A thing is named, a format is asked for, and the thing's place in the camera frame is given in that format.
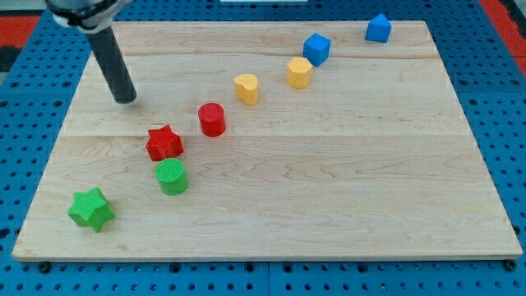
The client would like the grey robot wrist mount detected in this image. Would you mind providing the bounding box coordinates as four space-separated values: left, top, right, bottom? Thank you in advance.
45 0 132 33

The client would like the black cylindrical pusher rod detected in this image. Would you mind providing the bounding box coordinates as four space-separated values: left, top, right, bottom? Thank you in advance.
86 26 136 104

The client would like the blue cube block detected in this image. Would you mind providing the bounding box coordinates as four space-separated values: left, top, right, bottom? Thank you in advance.
302 33 331 67

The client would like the red star block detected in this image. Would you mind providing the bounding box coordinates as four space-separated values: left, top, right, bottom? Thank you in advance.
145 124 184 161

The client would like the red cylinder block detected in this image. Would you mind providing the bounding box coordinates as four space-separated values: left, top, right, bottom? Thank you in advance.
198 102 226 137

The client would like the yellow heart block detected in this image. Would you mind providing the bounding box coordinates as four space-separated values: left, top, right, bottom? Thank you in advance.
233 73 259 105

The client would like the green cylinder block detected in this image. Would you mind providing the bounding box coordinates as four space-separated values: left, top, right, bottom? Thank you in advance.
155 158 189 196

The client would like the green star block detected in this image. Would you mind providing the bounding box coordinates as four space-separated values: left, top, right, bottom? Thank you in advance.
67 187 116 233

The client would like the yellow hexagon block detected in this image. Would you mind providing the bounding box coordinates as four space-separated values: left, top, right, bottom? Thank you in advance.
286 57 312 89

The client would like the wooden board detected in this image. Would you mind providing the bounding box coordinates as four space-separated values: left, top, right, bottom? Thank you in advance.
12 21 523 262

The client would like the blue pentagon block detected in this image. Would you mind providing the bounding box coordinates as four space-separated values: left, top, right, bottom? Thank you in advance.
365 13 392 43

